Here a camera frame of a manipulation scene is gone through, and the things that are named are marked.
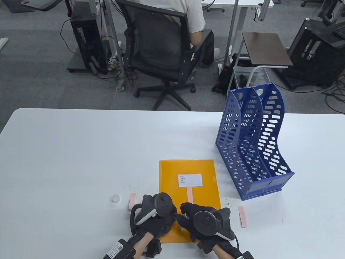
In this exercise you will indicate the orange L-shaped folder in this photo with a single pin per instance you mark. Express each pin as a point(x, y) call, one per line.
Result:
point(172, 183)

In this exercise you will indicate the person's right hand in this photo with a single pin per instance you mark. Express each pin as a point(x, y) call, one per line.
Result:
point(186, 226)

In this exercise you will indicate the black right hand controller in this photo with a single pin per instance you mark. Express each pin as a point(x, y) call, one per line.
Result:
point(206, 221)

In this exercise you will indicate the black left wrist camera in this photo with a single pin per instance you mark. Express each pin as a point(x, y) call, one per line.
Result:
point(118, 249)

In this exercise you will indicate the brown side table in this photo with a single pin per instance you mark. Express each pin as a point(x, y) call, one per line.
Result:
point(266, 48)

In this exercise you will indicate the white glue stick cap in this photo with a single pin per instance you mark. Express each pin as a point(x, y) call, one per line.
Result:
point(116, 198)

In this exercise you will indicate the blue plastic file rack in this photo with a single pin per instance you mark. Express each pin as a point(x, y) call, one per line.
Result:
point(258, 188)

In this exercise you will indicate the black bag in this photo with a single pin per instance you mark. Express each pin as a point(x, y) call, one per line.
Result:
point(225, 78)

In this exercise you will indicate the black mesh office chair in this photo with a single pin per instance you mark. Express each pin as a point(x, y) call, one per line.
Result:
point(172, 72)

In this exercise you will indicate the pink sticky note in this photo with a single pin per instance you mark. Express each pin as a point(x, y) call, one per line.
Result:
point(132, 201)
point(242, 215)
point(190, 194)

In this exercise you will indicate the white desk foot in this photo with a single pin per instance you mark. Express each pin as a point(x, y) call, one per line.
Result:
point(2, 43)

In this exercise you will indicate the person's left forearm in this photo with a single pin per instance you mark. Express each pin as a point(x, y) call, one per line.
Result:
point(142, 244)

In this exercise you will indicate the black equipment cart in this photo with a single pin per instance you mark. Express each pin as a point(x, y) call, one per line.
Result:
point(318, 62)

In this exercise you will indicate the black computer tower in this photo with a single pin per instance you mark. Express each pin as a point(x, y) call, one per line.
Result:
point(86, 40)

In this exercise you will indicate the person's left hand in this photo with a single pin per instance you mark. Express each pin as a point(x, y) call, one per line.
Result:
point(161, 224)

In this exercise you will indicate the white background desk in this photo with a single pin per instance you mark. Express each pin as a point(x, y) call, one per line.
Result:
point(234, 35)

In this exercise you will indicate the translucent white storage bin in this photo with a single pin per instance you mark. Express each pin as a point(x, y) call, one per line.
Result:
point(258, 78)

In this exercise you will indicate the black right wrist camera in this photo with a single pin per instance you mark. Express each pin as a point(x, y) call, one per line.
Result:
point(246, 255)

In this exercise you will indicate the person's right forearm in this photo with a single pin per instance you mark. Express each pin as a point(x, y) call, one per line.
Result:
point(223, 251)

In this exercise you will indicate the dark keyboard tray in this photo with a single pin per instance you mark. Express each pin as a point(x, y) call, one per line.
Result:
point(40, 5)

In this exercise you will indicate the white paper label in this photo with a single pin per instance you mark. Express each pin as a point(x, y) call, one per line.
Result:
point(190, 180)

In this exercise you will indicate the grey metal desk frame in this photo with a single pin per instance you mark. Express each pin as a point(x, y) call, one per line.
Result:
point(120, 85)

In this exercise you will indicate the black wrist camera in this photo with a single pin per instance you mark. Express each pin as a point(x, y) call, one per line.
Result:
point(246, 255)
point(118, 249)

